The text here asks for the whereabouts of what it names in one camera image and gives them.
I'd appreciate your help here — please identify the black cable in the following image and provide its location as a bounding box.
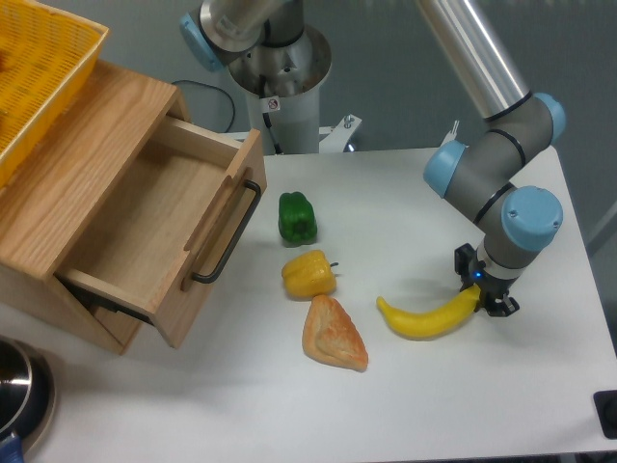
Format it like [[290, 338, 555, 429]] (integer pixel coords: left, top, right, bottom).
[[171, 79, 237, 134]]

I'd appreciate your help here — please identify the black table corner fixture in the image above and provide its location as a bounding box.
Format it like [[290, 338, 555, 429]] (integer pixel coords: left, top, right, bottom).
[[593, 390, 617, 440]]

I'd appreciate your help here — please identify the golden pastry turnover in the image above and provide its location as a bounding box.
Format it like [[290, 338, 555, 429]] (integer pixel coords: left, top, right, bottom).
[[302, 295, 369, 372]]

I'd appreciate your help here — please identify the wooden drawer cabinet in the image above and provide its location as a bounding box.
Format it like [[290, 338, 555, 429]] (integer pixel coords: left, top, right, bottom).
[[1, 61, 189, 354]]

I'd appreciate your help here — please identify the yellow plastic basket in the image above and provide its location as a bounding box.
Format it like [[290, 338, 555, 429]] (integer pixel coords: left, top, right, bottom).
[[1, 1, 109, 186]]

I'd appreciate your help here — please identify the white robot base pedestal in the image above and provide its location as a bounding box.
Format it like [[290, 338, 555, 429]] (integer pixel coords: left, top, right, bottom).
[[228, 25, 362, 155]]

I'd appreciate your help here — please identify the open wooden drawer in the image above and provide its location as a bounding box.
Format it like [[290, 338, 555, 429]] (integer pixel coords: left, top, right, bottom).
[[57, 117, 267, 349]]

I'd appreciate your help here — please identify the yellow banana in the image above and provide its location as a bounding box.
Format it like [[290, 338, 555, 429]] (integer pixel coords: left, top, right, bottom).
[[376, 285, 481, 340]]

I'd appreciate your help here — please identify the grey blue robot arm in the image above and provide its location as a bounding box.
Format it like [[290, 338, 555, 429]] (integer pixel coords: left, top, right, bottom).
[[179, 1, 566, 316]]

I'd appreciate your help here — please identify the steel pot with lid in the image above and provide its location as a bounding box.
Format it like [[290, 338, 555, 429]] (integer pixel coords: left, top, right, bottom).
[[1, 336, 57, 454]]

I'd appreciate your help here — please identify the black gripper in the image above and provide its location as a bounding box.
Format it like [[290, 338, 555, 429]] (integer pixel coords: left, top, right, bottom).
[[454, 243, 523, 317]]

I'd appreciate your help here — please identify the yellow bell pepper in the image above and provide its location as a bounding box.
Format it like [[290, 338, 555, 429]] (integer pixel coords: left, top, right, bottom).
[[281, 250, 337, 299]]

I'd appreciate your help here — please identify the black metal drawer handle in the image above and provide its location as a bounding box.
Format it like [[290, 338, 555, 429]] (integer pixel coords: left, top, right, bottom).
[[190, 179, 262, 285]]

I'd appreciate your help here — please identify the green bell pepper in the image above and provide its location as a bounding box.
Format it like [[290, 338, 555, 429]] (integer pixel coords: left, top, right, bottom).
[[278, 191, 318, 244]]

